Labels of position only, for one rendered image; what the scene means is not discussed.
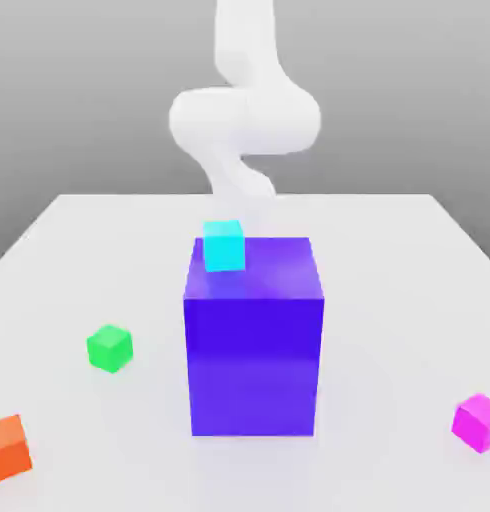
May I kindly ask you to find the small cyan cube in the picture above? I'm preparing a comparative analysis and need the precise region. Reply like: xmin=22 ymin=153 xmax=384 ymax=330
xmin=201 ymin=219 xmax=247 ymax=274

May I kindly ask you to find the large blue box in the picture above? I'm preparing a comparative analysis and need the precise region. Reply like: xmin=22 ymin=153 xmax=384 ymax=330
xmin=182 ymin=236 xmax=325 ymax=438

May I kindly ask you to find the small green cube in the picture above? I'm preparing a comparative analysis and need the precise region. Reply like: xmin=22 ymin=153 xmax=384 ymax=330
xmin=85 ymin=324 xmax=135 ymax=375

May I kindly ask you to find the small magenta cube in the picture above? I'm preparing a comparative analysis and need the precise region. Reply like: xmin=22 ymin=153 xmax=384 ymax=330
xmin=450 ymin=392 xmax=490 ymax=455

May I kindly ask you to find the small orange cube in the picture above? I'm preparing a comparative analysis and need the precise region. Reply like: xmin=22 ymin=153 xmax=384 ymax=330
xmin=0 ymin=413 xmax=34 ymax=487

